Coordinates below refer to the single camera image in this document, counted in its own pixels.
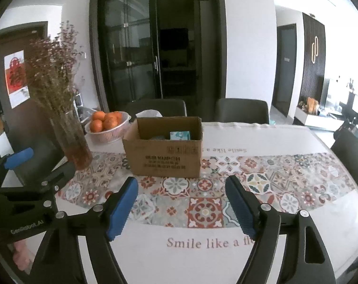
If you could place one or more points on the white tv cabinet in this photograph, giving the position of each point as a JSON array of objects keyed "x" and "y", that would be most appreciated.
[{"x": 318, "y": 119}]

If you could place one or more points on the black glass sliding door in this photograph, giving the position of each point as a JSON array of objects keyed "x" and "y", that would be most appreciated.
[{"x": 155, "y": 44}]

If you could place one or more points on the glass vase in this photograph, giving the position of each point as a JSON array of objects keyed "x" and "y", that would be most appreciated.
[{"x": 75, "y": 145}]

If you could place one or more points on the black slatted wall panel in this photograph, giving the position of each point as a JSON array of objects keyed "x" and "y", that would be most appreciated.
[{"x": 306, "y": 80}]

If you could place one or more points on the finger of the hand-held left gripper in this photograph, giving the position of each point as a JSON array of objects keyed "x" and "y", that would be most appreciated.
[
  {"x": 19, "y": 158},
  {"x": 60, "y": 176}
]

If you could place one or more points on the grey green cloth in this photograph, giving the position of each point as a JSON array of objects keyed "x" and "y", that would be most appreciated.
[{"x": 158, "y": 138}]

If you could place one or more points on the brown cardboard box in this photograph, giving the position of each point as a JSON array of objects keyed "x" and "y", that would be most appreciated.
[{"x": 164, "y": 159}]

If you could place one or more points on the white shoe rack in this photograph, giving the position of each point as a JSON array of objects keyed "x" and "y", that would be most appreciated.
[{"x": 78, "y": 100}]

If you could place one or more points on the pile of oranges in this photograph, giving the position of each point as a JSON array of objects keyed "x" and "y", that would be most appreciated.
[{"x": 103, "y": 122}]

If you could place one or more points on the person's left hand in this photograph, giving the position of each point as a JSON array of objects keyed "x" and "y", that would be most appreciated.
[{"x": 22, "y": 253}]

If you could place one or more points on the brown wooden door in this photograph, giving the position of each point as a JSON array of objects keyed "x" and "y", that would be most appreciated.
[{"x": 16, "y": 124}]

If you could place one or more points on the red and white door poster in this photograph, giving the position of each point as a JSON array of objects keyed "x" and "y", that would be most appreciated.
[{"x": 16, "y": 77}]

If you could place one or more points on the white ribbed fruit basket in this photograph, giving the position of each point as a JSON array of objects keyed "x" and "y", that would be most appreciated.
[{"x": 108, "y": 136}]

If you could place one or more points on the patterned white tablecloth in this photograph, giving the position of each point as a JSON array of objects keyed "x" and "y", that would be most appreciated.
[{"x": 255, "y": 257}]

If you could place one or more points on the dark grey chair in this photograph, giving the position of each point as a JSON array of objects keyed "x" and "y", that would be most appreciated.
[
  {"x": 37, "y": 159},
  {"x": 242, "y": 111},
  {"x": 155, "y": 108},
  {"x": 352, "y": 153}
]

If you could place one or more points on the dark interior door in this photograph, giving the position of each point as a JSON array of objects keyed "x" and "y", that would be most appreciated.
[{"x": 285, "y": 71}]

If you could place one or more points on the teal tissue pack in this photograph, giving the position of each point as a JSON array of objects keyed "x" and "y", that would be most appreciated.
[{"x": 180, "y": 135}]

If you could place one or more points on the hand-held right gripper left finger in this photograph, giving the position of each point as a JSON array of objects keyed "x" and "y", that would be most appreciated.
[{"x": 122, "y": 210}]

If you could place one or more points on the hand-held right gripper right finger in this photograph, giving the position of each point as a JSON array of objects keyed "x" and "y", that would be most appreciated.
[{"x": 241, "y": 207}]

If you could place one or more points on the dried flower bouquet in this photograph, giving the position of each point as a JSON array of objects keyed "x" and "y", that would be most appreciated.
[{"x": 53, "y": 71}]

